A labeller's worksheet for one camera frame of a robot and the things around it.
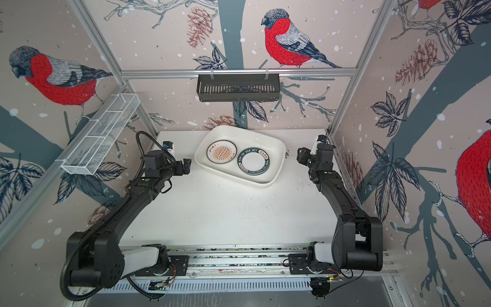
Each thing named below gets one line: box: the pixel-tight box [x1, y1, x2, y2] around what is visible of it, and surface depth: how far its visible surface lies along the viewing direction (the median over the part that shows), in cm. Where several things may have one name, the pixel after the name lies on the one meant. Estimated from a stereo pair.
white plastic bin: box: [194, 125, 287, 188], surface depth 109 cm
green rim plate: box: [237, 147, 270, 176], surface depth 106 cm
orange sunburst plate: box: [205, 139, 238, 164], surface depth 112 cm
